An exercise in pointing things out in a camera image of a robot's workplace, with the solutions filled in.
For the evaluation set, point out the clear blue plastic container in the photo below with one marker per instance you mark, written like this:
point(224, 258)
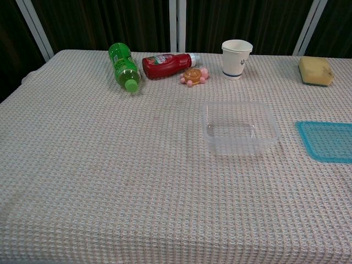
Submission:
point(330, 143)

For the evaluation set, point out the pink orange turtle toy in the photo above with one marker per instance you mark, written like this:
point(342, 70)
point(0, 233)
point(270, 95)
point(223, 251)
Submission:
point(193, 76)

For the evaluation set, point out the red ketchup squeeze bottle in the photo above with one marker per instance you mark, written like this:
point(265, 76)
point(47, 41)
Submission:
point(162, 67)

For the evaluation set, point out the beige waffle tablecloth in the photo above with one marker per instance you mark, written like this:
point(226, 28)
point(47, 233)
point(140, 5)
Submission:
point(110, 165)

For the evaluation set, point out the green plastic drink bottle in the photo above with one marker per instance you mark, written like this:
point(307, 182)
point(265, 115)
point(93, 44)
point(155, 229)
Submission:
point(123, 61)

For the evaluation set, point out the white paper cup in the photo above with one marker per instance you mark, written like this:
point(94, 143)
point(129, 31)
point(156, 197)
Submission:
point(233, 61)

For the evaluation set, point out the dark pleated curtain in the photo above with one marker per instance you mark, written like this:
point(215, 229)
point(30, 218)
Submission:
point(110, 22)

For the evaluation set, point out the yellow green-backed sponge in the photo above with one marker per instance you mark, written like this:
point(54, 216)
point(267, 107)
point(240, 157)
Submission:
point(314, 70)

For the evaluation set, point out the white upright frame post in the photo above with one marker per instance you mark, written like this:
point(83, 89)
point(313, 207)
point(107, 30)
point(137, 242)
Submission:
point(177, 24)

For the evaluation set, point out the white slanted frame post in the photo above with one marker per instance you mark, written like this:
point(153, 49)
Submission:
point(309, 27)
point(35, 30)

